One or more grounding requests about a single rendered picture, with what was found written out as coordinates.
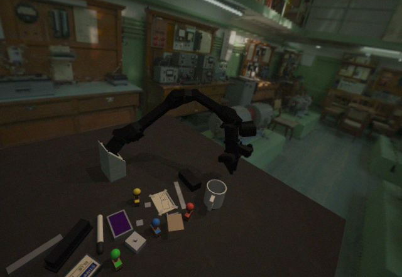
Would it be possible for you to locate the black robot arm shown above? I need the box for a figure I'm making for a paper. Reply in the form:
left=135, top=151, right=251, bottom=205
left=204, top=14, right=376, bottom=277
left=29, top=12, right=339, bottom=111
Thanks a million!
left=103, top=89, right=256, bottom=158

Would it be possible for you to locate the grey cylindrical cup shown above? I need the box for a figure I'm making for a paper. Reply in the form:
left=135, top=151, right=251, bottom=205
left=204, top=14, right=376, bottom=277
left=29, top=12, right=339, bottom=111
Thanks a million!
left=204, top=179, right=227, bottom=211

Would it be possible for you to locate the green-handled rubber stamp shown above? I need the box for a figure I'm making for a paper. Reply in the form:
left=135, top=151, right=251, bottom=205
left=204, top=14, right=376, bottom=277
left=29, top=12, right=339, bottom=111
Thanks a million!
left=110, top=249, right=123, bottom=272

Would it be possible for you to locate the tan inspection card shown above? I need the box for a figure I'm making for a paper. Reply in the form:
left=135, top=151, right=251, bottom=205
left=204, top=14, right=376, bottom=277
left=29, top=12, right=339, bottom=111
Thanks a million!
left=149, top=189, right=178, bottom=216

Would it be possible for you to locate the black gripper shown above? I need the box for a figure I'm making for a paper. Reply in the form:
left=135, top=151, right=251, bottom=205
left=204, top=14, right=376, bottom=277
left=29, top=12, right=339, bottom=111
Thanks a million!
left=218, top=138, right=242, bottom=174

